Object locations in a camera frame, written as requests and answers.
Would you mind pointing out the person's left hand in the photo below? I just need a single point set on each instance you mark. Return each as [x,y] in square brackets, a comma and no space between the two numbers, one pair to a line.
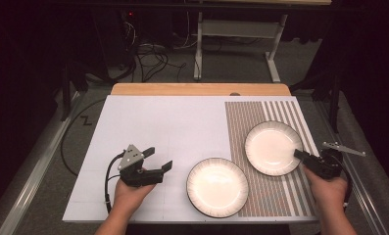
[130,196]

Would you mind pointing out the black equipment with red light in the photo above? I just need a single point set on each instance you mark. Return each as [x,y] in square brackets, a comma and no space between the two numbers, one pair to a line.
[117,36]

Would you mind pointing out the white board with striped print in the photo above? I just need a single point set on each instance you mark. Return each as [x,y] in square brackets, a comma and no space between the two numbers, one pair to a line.
[166,124]

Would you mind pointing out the person's right hand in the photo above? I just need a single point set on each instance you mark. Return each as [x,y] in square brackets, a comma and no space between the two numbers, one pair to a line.
[329,192]

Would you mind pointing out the white plate with dark rim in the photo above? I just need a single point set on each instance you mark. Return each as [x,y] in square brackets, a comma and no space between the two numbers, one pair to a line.
[270,147]
[217,187]

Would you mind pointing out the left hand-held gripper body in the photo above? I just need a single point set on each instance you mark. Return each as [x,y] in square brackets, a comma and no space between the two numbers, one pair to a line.
[130,158]

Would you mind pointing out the white metal desk frame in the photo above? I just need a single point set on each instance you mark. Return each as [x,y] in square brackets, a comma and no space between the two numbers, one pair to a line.
[237,28]

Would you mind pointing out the black metal stand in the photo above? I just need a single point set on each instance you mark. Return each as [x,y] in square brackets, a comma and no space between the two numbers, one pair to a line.
[65,98]
[335,104]

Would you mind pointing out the wooden table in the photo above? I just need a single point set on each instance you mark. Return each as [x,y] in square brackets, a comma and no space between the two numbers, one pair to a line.
[182,89]

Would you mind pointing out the aluminium floor rail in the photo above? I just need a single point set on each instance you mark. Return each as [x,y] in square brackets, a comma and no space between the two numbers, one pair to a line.
[35,173]
[363,196]

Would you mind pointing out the small brown knob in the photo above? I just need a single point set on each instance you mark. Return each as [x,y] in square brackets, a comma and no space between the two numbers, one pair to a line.
[234,94]

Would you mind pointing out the dark curtain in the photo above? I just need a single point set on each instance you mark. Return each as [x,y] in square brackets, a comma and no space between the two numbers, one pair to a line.
[15,81]
[371,81]

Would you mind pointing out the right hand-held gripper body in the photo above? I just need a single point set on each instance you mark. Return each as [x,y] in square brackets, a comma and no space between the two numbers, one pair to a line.
[326,164]

